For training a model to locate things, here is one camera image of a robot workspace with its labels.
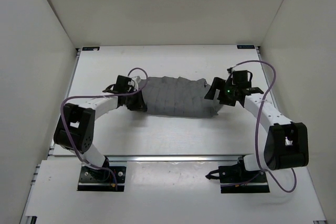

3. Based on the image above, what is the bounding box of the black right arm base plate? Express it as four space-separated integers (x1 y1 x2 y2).
218 162 270 194

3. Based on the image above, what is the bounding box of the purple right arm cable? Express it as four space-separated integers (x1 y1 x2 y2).
228 60 298 193

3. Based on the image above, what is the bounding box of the right blue table label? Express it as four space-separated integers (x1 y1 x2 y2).
237 45 255 49

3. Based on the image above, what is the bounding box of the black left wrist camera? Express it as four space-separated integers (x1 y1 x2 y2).
103 75 141 94

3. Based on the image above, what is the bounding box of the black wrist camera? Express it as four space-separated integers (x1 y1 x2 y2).
103 75 141 94
228 70 253 89

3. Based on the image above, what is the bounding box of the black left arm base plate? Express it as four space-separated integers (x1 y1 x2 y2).
77 166 127 192

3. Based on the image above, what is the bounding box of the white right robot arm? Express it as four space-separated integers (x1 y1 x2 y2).
204 77 309 182

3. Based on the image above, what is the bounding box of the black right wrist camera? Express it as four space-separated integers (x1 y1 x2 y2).
228 70 253 89

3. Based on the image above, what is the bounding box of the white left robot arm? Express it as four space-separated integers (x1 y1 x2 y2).
53 91 147 181

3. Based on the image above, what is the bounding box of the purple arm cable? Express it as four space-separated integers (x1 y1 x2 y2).
60 67 149 183
228 60 298 193

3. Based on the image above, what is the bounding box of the grey pleated skirt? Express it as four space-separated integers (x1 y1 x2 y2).
142 77 223 119

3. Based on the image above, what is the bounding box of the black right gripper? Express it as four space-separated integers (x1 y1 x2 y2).
205 78 238 107

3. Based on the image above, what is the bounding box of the aluminium table frame rail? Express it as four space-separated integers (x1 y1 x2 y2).
49 145 246 162

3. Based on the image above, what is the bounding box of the blue table label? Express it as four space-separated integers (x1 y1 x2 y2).
237 45 255 49
81 46 100 51

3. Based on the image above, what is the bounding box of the left blue table label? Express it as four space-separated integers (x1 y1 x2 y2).
81 46 100 51

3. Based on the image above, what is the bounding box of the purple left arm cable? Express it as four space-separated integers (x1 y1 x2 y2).
60 67 149 183

